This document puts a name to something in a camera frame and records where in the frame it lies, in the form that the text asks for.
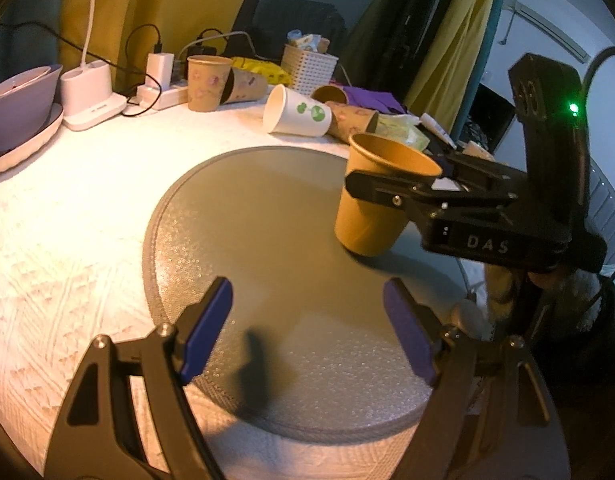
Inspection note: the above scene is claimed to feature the plain brown paper cup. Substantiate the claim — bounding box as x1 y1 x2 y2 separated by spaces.
335 133 442 257

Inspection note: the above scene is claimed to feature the brown cup with pink flowers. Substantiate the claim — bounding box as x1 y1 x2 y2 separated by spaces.
326 101 379 143

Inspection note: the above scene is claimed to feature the white cup with green print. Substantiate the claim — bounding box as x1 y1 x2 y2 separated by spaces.
263 84 332 138

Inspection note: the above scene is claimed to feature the lying floral brown cup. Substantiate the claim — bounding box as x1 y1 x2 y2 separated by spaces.
220 67 268 104

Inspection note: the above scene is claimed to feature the upright floral brown cup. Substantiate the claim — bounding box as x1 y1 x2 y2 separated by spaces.
187 55 232 113

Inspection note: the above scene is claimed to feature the black laptop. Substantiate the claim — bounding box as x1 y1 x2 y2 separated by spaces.
459 84 516 154

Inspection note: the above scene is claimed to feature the white tube of cream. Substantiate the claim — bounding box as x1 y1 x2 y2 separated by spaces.
420 113 457 150

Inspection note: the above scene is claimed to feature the yellow-green tissue pack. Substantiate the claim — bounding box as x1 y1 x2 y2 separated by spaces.
375 114 430 152

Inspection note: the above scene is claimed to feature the yellow curtain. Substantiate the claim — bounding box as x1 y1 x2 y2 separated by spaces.
405 0 494 129

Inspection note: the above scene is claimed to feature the grey round mat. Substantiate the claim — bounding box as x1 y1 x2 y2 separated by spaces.
143 146 467 444

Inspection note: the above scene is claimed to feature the purple folded cloth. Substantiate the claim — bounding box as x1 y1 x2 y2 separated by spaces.
342 86 406 115

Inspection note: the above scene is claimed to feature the white plastic lattice basket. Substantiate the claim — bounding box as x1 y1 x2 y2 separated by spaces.
280 44 339 96

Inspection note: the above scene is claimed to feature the yellow plastic bag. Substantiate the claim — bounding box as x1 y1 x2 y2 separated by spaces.
232 56 292 86

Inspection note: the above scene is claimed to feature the white power strip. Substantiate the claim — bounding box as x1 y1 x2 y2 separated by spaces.
130 80 188 110

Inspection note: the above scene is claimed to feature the white ribbed dish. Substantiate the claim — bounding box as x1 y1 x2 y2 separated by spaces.
0 103 64 174

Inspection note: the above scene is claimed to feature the white charging stand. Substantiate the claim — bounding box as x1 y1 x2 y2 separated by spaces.
59 60 126 131

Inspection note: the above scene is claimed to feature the white charger adapter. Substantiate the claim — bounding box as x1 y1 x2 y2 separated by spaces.
145 52 174 91

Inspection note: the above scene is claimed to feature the purple bowl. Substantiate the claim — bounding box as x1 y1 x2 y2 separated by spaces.
0 64 62 153

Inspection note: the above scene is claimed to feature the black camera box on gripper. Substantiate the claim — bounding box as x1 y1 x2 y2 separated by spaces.
508 53 589 252

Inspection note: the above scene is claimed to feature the black power cable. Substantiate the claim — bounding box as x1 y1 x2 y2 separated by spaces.
0 20 165 118

